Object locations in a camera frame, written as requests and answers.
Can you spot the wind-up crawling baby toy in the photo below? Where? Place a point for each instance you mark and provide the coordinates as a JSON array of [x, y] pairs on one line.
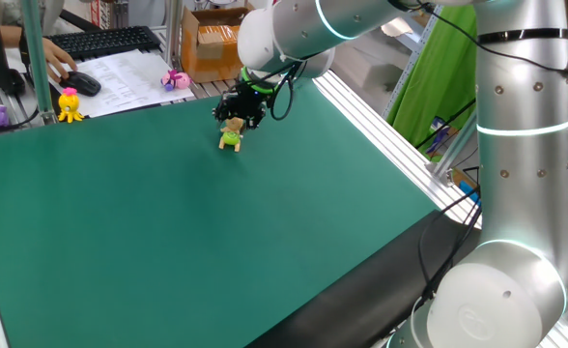
[[231, 140]]

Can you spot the aluminium frame post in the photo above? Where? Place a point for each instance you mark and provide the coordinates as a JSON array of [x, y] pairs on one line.
[[37, 58], [174, 29]]

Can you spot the white foam block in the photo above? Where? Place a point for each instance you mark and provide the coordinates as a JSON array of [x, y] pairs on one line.
[[371, 67]]

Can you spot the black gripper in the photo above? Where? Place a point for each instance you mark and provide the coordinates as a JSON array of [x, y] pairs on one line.
[[245, 101]]

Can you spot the green cloth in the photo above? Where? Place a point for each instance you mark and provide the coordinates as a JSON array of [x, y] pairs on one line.
[[438, 72]]

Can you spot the pink wind-up toy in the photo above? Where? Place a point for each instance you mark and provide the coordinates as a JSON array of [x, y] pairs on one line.
[[180, 79]]

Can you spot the black table mat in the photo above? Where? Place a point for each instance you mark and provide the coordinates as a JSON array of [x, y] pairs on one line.
[[361, 299]]

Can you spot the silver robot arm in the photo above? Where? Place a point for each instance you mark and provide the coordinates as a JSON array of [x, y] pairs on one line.
[[520, 169]]

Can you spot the hand of computer operator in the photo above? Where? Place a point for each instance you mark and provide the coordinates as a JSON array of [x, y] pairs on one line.
[[57, 57]]

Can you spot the green table mat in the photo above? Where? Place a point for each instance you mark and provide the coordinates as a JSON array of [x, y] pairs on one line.
[[120, 217]]

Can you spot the white printed paper sheet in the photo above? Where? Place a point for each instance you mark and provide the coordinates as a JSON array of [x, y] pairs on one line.
[[129, 82]]

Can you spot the grey perforated shelf upright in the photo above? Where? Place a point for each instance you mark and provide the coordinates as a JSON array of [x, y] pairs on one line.
[[417, 53]]

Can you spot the yellow octopus toy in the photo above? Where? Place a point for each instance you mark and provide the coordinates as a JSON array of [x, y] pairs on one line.
[[69, 104]]

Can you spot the aluminium frame strut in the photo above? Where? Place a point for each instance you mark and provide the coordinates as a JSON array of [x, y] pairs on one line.
[[455, 142]]

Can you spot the black computer mouse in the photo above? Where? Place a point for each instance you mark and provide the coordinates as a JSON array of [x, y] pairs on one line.
[[83, 84]]

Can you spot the bare forearm of operator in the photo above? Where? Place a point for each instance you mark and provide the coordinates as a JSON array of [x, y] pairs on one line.
[[16, 36]]

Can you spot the brown cardboard box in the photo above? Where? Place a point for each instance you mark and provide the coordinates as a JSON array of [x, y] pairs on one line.
[[207, 48]]

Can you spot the black keyboard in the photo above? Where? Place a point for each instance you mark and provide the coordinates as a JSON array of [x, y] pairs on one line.
[[105, 41]]

